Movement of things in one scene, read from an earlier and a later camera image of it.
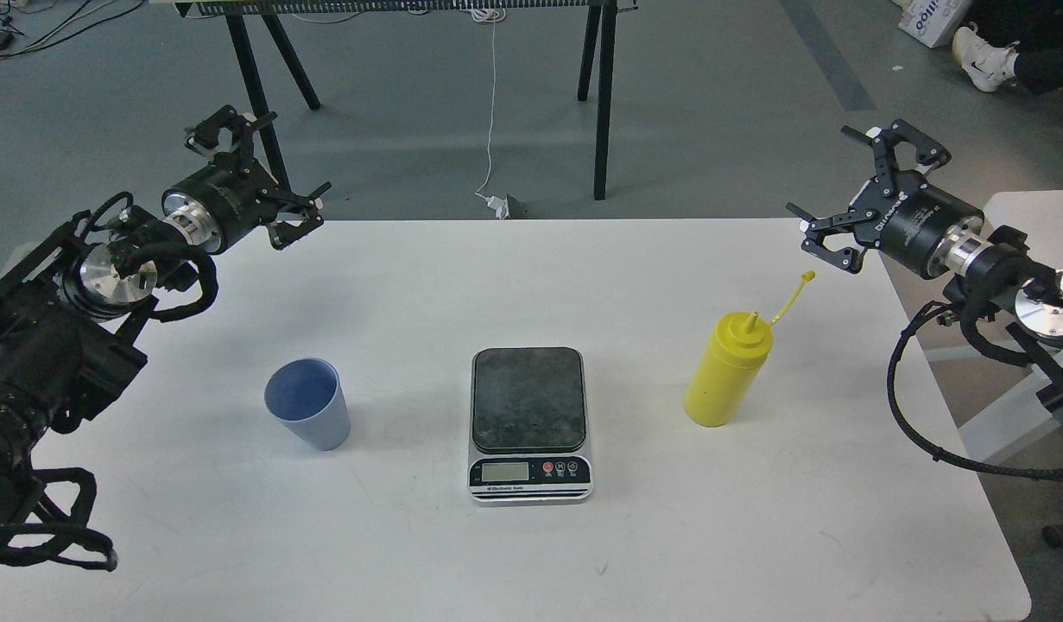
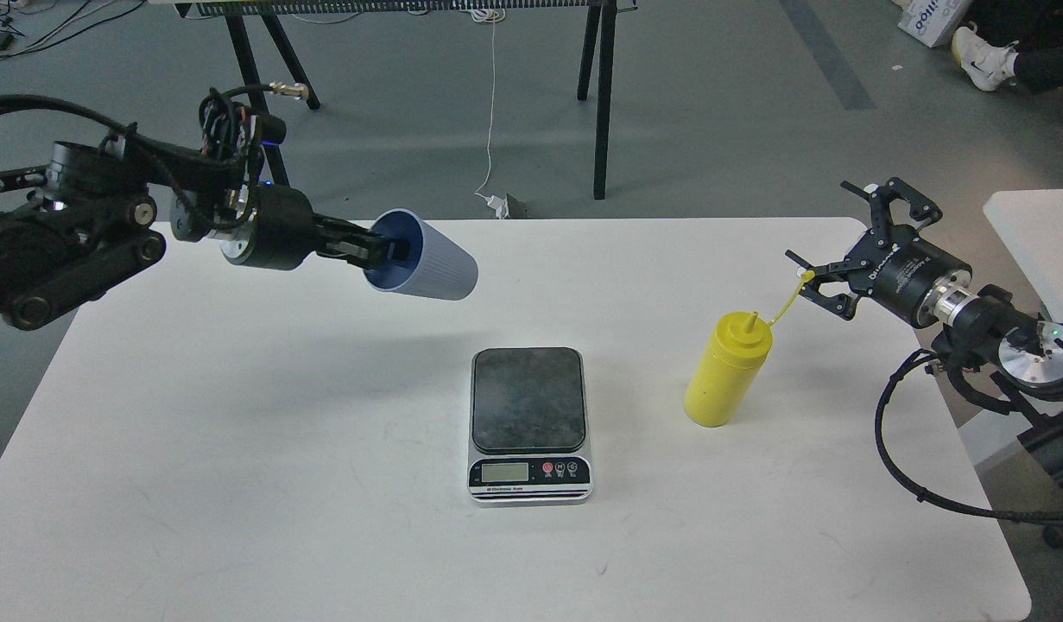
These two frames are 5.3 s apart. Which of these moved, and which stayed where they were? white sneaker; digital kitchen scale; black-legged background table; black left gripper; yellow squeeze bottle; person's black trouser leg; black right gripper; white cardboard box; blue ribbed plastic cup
Moved: black left gripper; black right gripper; blue ribbed plastic cup
Stayed: white cardboard box; white sneaker; person's black trouser leg; yellow squeeze bottle; digital kitchen scale; black-legged background table
